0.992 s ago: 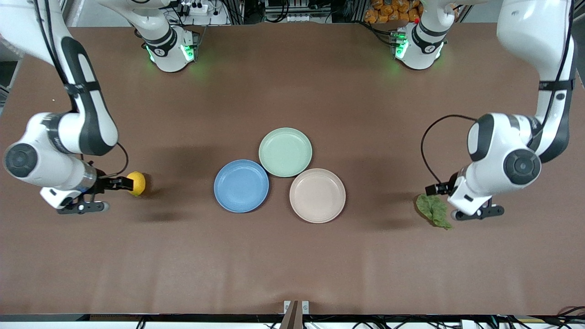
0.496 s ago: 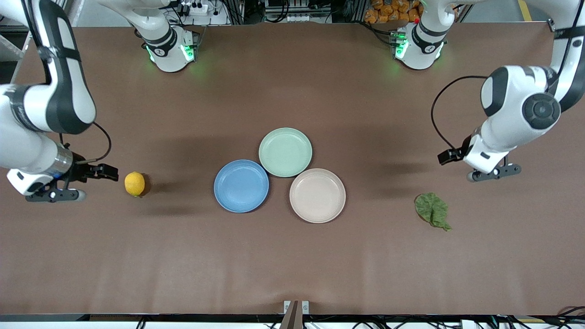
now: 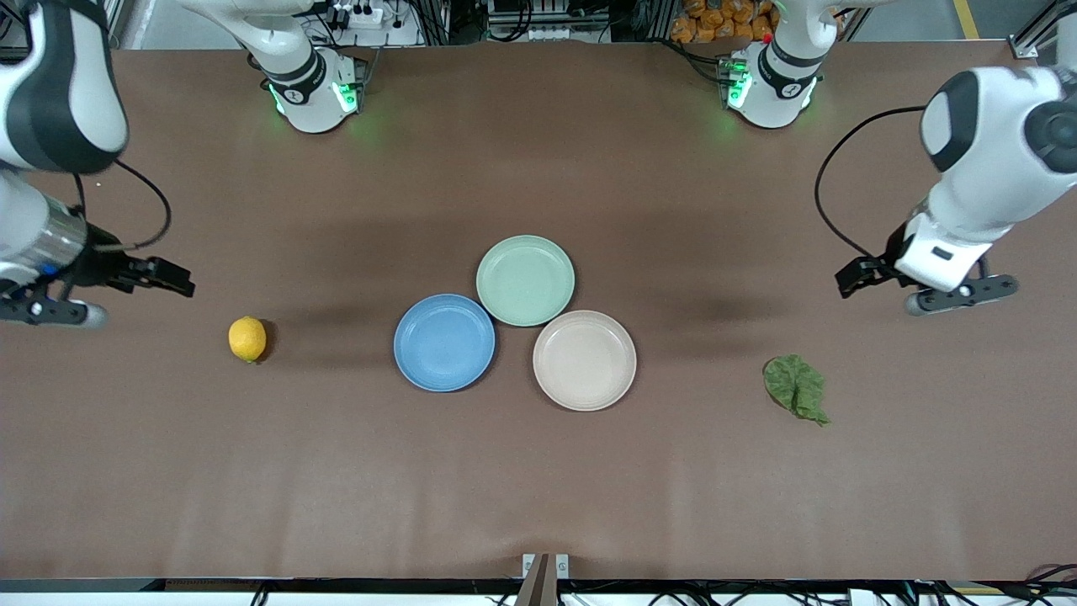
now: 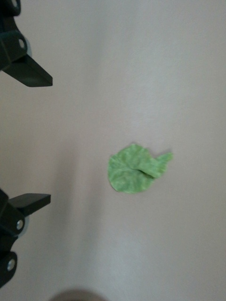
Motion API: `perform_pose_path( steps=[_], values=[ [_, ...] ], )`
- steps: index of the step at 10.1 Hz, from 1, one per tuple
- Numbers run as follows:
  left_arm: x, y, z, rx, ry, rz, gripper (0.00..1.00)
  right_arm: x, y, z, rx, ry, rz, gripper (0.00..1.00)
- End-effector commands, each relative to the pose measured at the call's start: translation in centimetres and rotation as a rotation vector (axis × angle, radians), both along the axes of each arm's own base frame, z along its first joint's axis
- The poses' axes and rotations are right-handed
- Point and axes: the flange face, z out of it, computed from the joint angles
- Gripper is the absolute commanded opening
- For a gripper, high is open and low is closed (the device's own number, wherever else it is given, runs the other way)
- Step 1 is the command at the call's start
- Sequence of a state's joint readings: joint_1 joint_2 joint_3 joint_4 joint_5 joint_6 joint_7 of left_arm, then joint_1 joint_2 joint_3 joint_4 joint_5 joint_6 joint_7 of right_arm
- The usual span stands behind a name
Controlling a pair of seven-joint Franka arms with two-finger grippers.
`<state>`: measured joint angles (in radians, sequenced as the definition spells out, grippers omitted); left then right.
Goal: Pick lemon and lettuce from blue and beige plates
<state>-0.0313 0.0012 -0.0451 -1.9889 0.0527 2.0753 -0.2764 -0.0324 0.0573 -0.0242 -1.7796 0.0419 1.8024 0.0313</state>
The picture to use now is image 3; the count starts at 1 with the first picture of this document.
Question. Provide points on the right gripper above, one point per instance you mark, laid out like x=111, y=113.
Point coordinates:
x=108, y=265

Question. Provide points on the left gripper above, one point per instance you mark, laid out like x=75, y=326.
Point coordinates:
x=872, y=269

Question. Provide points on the yellow lemon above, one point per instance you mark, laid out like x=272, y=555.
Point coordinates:
x=247, y=338

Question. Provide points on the green lettuce leaf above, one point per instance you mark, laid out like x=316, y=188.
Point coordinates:
x=795, y=385

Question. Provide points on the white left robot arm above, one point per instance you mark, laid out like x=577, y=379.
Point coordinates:
x=1001, y=143

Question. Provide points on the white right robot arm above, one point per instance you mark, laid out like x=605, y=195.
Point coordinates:
x=50, y=93

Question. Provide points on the bag of orange fruit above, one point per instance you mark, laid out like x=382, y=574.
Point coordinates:
x=719, y=21

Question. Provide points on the beige plate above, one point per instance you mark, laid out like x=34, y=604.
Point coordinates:
x=584, y=360

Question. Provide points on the blue plate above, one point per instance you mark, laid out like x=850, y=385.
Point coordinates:
x=444, y=342

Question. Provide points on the white power strip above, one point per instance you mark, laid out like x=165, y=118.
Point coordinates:
x=358, y=13

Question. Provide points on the green plate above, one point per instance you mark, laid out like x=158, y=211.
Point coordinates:
x=525, y=279

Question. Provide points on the aluminium frame profile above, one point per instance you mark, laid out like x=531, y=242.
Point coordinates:
x=1031, y=34
x=118, y=21

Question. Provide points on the camera mounting bracket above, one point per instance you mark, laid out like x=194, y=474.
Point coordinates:
x=544, y=576

